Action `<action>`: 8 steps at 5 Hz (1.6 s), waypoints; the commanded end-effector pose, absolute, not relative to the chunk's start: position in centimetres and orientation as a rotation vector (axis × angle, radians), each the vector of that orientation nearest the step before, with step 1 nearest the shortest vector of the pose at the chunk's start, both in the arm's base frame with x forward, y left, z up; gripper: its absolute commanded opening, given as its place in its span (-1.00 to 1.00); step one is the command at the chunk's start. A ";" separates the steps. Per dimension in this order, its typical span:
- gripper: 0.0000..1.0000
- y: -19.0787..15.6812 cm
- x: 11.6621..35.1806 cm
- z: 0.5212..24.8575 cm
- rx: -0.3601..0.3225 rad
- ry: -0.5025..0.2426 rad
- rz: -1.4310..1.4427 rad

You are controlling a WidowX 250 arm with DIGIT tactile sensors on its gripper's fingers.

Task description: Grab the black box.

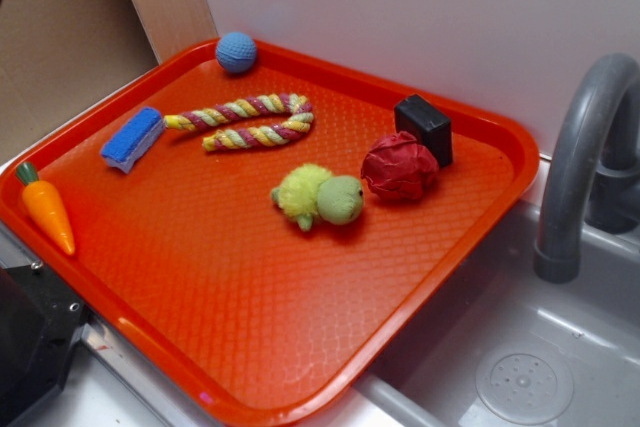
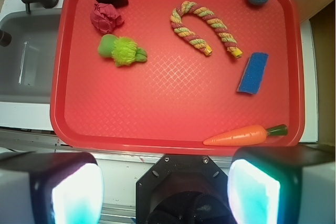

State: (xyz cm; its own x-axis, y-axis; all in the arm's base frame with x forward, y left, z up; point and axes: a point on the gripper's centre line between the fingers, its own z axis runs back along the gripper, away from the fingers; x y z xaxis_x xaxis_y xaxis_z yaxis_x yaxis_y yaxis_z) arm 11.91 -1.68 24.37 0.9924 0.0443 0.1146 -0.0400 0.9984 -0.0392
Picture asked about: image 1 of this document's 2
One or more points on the red crumpled paper ball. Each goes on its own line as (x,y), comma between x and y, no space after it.
(398,167)

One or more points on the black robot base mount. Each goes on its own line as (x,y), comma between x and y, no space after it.
(42,319)

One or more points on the orange plastic tray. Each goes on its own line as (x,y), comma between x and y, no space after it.
(259,323)

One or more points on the blue rubber ball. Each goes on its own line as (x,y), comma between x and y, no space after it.
(236,52)

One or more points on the orange toy carrot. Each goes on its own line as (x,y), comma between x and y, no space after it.
(46,208)

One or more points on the multicolour twisted rope toy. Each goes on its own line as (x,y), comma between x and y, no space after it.
(263,121)

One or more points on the black box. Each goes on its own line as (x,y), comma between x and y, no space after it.
(428,125)

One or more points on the blue white sponge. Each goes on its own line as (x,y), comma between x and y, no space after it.
(131,142)

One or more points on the green plush turtle toy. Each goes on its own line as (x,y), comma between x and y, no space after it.
(311,193)

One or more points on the grey plastic sink basin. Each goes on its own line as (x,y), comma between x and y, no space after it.
(497,346)

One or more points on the grey toy faucet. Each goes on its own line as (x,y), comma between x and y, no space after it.
(593,178)

